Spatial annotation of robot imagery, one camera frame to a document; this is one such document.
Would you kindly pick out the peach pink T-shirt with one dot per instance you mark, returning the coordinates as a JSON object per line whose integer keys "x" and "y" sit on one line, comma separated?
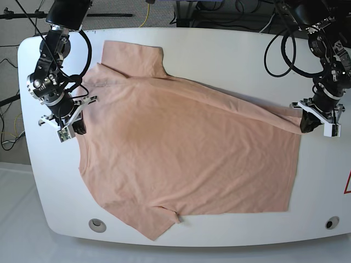
{"x": 158, "y": 147}

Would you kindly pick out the table cable grommet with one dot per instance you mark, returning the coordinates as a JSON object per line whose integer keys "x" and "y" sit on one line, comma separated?
{"x": 97, "y": 225}
{"x": 332, "y": 223}

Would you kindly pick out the left table cable grommet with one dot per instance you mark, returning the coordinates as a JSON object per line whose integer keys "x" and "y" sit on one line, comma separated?
{"x": 97, "y": 225}

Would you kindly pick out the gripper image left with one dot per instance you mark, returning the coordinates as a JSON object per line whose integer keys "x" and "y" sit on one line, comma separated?
{"x": 68, "y": 112}

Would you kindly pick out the right table cable grommet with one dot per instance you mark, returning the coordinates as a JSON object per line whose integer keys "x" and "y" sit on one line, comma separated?
{"x": 332, "y": 223}

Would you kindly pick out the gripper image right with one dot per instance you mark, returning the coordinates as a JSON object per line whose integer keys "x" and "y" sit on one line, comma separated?
{"x": 318, "y": 110}

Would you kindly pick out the black tripod stand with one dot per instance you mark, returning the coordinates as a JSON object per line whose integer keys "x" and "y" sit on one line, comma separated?
{"x": 14, "y": 30}

